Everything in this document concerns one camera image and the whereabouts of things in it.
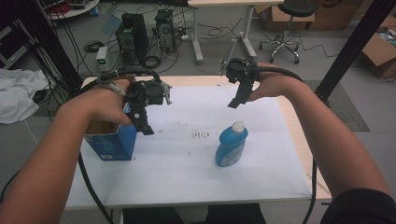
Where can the blue bottle with white cap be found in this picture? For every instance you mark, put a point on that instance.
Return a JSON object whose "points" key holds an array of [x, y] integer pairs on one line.
{"points": [[231, 146]]}

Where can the round white table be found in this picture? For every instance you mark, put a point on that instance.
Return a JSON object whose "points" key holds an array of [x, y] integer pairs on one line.
{"points": [[77, 9]]}

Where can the white-legged desk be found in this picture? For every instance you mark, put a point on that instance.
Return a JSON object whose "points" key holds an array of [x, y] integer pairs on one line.
{"points": [[197, 37]]}

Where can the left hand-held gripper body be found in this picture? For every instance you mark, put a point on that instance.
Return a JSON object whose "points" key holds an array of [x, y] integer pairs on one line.
{"points": [[146, 91]]}

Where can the thin metal stand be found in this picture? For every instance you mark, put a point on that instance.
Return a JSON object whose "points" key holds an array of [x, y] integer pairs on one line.
{"points": [[229, 56]]}

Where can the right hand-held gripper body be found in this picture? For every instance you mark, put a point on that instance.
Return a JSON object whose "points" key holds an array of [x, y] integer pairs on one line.
{"points": [[243, 71]]}

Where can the white cloth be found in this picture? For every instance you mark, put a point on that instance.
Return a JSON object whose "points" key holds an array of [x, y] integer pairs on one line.
{"points": [[18, 93]]}

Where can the blue cardboard box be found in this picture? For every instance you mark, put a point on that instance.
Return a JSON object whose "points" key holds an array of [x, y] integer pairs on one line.
{"points": [[115, 144]]}

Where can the black metal post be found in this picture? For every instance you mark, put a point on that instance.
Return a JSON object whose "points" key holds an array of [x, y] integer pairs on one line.
{"points": [[53, 40], [351, 49]]}

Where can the person's right hand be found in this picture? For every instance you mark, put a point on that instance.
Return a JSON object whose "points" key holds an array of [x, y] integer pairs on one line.
{"points": [[274, 82]]}

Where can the black office stool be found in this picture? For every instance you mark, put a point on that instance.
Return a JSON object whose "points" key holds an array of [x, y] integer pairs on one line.
{"points": [[295, 9]]}

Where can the brown cardboard box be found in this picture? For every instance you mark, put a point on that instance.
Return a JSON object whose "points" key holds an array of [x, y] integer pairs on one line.
{"points": [[280, 18], [336, 14]]}

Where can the person's left hand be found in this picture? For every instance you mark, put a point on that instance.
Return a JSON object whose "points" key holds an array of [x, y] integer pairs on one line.
{"points": [[102, 102]]}

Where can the person's black trousers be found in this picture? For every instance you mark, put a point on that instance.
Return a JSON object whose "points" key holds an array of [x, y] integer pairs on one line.
{"points": [[186, 216]]}

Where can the person's black sleeve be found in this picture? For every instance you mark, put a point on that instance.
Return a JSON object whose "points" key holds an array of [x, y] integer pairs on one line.
{"points": [[361, 208]]}

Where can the grey floor mat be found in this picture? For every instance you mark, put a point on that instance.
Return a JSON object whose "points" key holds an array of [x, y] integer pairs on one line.
{"points": [[345, 109]]}

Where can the large black computer tower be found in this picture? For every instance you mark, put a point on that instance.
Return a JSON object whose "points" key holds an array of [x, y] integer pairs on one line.
{"points": [[132, 39]]}

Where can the white table mat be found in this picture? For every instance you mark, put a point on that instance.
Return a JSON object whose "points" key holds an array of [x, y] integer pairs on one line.
{"points": [[186, 174]]}

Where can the white power supply unit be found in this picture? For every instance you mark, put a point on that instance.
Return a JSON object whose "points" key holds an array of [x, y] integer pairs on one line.
{"points": [[101, 59]]}

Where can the small black computer tower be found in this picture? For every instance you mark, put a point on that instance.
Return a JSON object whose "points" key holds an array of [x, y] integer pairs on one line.
{"points": [[165, 29]]}

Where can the open cardboard box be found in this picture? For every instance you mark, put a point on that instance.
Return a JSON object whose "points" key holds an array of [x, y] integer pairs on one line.
{"points": [[378, 51]]}

